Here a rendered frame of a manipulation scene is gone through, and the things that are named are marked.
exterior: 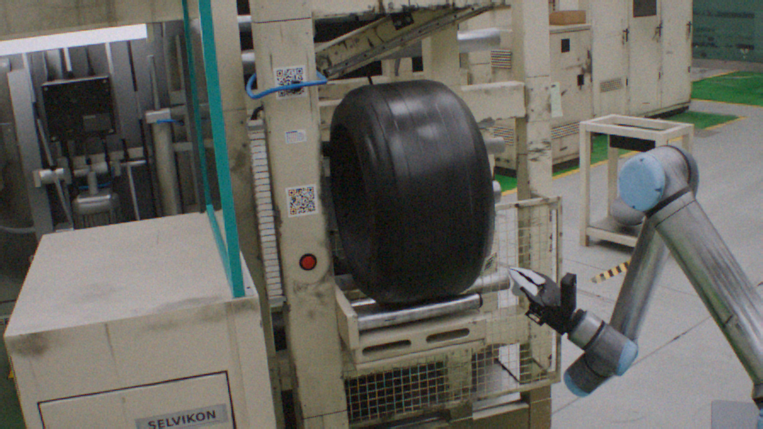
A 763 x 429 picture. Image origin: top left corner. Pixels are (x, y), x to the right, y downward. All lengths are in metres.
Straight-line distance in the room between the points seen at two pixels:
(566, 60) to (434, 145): 5.17
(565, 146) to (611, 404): 3.97
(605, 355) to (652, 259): 0.26
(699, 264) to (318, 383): 1.02
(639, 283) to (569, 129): 5.11
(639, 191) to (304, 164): 0.78
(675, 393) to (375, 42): 2.00
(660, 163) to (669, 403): 1.84
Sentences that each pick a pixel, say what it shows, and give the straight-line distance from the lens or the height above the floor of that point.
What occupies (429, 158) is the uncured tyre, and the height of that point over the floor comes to 1.32.
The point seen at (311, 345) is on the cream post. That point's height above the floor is 0.83.
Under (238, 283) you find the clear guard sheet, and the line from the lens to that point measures 1.26.
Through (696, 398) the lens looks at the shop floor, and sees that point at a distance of 3.52.
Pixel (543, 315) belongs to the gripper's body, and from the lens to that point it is 1.99.
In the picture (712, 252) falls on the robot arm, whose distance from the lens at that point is 1.77.
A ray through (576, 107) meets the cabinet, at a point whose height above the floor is 0.53.
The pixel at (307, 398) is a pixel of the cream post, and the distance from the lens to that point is 2.16.
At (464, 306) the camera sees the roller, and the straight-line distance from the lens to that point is 2.09.
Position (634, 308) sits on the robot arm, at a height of 0.90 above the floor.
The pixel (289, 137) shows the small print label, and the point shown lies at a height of 1.38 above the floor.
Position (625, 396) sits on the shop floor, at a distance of 3.50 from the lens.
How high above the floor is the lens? 1.74
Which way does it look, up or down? 17 degrees down
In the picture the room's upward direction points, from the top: 4 degrees counter-clockwise
